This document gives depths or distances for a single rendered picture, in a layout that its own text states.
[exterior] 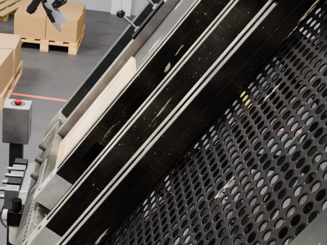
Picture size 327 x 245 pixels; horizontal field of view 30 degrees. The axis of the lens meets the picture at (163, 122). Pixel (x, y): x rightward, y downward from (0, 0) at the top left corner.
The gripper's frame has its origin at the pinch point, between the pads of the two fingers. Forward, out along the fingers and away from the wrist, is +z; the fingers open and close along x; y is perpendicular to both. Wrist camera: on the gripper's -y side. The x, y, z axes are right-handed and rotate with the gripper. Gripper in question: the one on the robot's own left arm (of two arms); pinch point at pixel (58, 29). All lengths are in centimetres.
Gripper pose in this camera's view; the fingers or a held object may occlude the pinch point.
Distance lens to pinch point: 256.8
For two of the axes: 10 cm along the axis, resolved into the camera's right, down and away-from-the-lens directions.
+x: 0.8, -3.6, 9.3
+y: 9.3, -3.1, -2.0
